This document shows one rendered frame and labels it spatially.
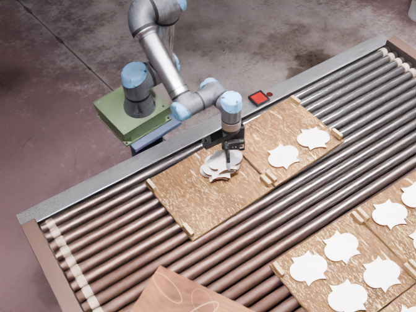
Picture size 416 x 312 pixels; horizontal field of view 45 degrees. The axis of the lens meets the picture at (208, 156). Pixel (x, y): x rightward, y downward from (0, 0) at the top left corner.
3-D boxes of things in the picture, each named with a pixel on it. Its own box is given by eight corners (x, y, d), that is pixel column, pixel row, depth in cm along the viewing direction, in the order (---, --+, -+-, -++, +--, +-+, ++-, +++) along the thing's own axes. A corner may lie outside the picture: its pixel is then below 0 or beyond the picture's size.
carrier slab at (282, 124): (223, 138, 226) (223, 135, 225) (290, 99, 241) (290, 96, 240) (275, 188, 208) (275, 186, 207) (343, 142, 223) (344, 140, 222)
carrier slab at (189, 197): (145, 184, 211) (144, 181, 209) (221, 139, 225) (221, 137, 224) (192, 242, 193) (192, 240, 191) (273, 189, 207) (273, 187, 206)
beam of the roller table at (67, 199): (20, 222, 208) (15, 214, 203) (378, 41, 277) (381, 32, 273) (26, 237, 203) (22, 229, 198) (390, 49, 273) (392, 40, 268)
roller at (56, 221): (41, 228, 203) (38, 221, 200) (382, 51, 269) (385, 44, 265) (46, 236, 201) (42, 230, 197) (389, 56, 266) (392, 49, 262)
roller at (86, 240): (55, 255, 195) (52, 249, 192) (404, 66, 261) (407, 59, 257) (60, 264, 193) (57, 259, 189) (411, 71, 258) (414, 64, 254)
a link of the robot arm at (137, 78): (119, 89, 227) (114, 67, 217) (144, 77, 232) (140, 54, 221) (132, 104, 221) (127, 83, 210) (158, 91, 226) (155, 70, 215)
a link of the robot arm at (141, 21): (116, -1, 176) (184, 119, 177) (142, -13, 180) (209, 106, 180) (111, 13, 187) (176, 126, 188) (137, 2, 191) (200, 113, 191)
